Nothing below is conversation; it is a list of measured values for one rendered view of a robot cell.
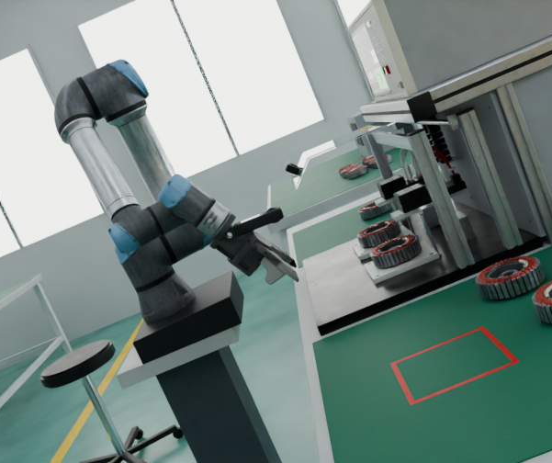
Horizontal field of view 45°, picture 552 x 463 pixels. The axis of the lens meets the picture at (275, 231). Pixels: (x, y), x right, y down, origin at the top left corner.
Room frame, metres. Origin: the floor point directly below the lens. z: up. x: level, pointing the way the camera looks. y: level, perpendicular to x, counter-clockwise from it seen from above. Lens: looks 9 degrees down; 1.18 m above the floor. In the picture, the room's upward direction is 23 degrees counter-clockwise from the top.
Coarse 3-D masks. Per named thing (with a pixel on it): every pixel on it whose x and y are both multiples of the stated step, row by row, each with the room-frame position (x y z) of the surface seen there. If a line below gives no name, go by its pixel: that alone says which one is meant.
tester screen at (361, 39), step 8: (360, 32) 1.63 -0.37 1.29; (360, 40) 1.67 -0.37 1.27; (368, 40) 1.56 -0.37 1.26; (360, 48) 1.71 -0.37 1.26; (368, 48) 1.60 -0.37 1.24; (360, 56) 1.76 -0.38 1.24; (368, 64) 1.68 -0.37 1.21; (376, 64) 1.59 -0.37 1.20; (368, 80) 1.77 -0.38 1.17; (376, 80) 1.67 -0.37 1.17
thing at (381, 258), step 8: (392, 240) 1.52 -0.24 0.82; (400, 240) 1.50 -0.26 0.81; (408, 240) 1.46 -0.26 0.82; (416, 240) 1.45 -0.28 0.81; (376, 248) 1.50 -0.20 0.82; (384, 248) 1.50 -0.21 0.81; (392, 248) 1.49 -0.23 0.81; (400, 248) 1.43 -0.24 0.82; (408, 248) 1.43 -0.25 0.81; (416, 248) 1.44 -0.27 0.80; (376, 256) 1.45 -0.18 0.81; (384, 256) 1.44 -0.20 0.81; (392, 256) 1.43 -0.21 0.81; (400, 256) 1.42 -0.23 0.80; (408, 256) 1.43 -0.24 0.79; (376, 264) 1.46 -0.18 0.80; (384, 264) 1.44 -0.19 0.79; (392, 264) 1.43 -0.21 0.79
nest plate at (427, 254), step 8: (424, 248) 1.47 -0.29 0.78; (432, 248) 1.45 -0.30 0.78; (416, 256) 1.44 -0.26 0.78; (424, 256) 1.41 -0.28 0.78; (432, 256) 1.40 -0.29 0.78; (368, 264) 1.54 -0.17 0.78; (400, 264) 1.43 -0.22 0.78; (408, 264) 1.41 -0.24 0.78; (416, 264) 1.40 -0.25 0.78; (368, 272) 1.48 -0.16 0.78; (376, 272) 1.45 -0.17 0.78; (384, 272) 1.42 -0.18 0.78; (392, 272) 1.41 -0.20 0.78; (400, 272) 1.40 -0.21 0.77; (376, 280) 1.41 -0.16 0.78
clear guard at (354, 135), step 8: (376, 128) 1.60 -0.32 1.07; (344, 136) 1.78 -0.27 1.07; (352, 136) 1.67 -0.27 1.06; (360, 136) 1.59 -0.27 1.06; (328, 144) 1.73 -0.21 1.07; (336, 144) 1.62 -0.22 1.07; (304, 152) 1.80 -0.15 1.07; (312, 152) 1.68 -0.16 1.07; (320, 152) 1.60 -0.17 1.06; (304, 160) 1.67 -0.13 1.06; (304, 168) 1.60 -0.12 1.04; (296, 176) 1.72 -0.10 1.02; (296, 184) 1.62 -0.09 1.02
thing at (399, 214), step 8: (416, 184) 1.50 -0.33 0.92; (448, 184) 1.47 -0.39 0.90; (456, 184) 1.43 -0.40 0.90; (464, 184) 1.43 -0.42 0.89; (400, 192) 1.48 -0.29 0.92; (408, 192) 1.44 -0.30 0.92; (416, 192) 1.44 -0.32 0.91; (424, 192) 1.44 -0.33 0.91; (448, 192) 1.44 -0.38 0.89; (400, 200) 1.44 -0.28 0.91; (408, 200) 1.44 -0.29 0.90; (416, 200) 1.44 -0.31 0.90; (424, 200) 1.44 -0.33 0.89; (400, 208) 1.46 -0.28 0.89; (408, 208) 1.44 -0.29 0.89; (416, 208) 1.44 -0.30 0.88; (392, 216) 1.48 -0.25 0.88; (400, 216) 1.45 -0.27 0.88; (408, 216) 1.45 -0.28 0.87
